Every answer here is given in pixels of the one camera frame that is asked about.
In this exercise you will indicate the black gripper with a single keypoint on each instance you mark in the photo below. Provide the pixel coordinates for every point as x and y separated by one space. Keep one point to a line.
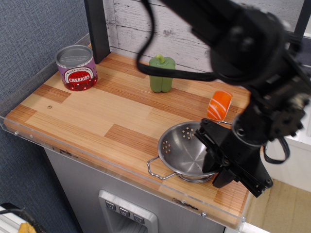
232 159

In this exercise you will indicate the silver metal colander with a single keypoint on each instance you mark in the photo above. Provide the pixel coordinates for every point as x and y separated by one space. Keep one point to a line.
183 153

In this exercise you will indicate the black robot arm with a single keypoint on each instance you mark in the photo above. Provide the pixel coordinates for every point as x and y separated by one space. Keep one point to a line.
248 49

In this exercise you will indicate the salmon sushi toy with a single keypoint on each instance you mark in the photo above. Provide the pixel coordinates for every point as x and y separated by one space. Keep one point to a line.
219 105

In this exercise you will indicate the white toy sink counter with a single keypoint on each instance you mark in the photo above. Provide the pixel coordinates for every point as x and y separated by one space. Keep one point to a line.
295 171

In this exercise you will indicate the green toy bell pepper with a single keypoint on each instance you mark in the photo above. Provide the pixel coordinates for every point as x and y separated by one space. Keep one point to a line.
157 83

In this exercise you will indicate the silver dispenser button panel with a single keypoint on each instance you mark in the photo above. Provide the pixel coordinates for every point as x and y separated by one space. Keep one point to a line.
122 216

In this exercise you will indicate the grey toy fridge cabinet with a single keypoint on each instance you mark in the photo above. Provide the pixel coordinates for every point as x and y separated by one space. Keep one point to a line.
82 183

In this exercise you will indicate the cherries tin can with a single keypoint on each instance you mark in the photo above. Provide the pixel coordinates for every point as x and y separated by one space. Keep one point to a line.
77 67

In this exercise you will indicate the black and yellow object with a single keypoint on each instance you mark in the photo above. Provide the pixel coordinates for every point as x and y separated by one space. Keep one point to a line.
17 220

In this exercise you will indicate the dark right support post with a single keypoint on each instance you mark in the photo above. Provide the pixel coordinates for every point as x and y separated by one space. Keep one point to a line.
303 20

